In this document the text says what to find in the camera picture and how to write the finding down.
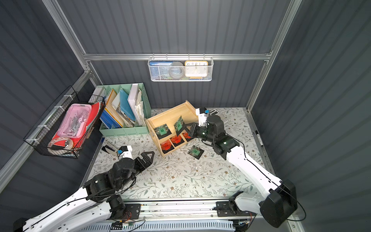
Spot wooden two-tier shelf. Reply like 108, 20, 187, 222
146, 101, 198, 157

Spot white wire wall basket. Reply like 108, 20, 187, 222
147, 56, 214, 82

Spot black marker pen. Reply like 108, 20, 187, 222
255, 130, 264, 147

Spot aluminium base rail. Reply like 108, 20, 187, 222
62, 198, 293, 221

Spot loose paper stack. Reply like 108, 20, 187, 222
135, 89, 145, 120

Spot blue books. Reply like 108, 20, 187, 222
100, 110, 121, 129

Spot red folder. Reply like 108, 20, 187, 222
52, 102, 101, 148

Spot clear tape roll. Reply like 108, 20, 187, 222
47, 137, 74, 155

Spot green file organizer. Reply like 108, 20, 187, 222
96, 83, 151, 137

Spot red tea bag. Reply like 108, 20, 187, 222
170, 135, 185, 147
182, 131, 193, 142
160, 140, 174, 154

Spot white calculator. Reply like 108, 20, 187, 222
210, 109, 220, 115

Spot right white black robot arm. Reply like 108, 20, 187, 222
185, 107, 299, 228

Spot teal folder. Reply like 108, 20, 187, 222
119, 89, 136, 122

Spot black wire basket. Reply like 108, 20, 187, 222
24, 88, 105, 159

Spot white binder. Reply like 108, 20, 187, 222
128, 84, 140, 119

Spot pink plastic case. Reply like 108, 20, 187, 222
57, 103, 92, 139

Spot blue box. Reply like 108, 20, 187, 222
148, 61, 173, 81

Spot black white stapler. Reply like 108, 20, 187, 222
101, 145, 118, 156

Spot green tea bag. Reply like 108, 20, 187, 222
187, 146, 204, 160
154, 124, 172, 140
174, 116, 186, 136

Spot floral table mat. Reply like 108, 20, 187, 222
78, 107, 279, 201

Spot grey tape roll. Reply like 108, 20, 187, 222
169, 61, 185, 80

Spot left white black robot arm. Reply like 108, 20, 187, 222
13, 145, 155, 232

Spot yellow white clock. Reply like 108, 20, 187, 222
184, 61, 209, 78

